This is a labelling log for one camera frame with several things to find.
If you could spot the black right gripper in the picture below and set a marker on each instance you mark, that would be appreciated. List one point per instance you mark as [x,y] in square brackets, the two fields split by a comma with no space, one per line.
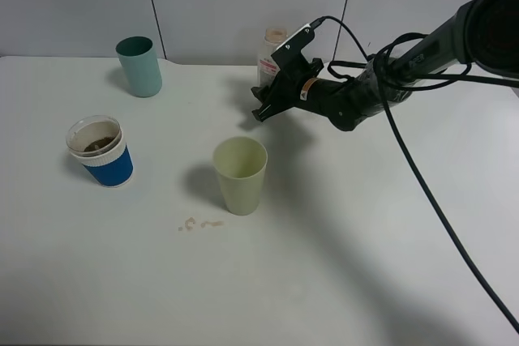
[345,104]

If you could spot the clear plastic drink bottle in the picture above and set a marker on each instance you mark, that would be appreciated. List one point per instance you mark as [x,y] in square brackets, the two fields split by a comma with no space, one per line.
[267,69]

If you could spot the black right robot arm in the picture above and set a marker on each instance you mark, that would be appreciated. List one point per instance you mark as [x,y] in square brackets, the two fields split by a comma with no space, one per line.
[482,32]

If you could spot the pale green plastic cup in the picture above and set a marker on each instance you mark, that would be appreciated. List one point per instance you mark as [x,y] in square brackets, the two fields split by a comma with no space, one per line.
[240,164]

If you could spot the teal plastic cup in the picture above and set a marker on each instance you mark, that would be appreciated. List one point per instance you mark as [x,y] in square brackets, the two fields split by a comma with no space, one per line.
[138,59]

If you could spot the blue sleeved glass cup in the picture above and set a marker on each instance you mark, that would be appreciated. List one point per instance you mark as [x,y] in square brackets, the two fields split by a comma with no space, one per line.
[98,144]

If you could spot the brown liquid spill stain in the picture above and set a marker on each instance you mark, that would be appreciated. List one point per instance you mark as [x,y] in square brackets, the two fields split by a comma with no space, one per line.
[190,224]

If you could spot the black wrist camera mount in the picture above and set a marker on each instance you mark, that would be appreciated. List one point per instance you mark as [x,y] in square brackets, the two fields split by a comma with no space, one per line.
[288,55]

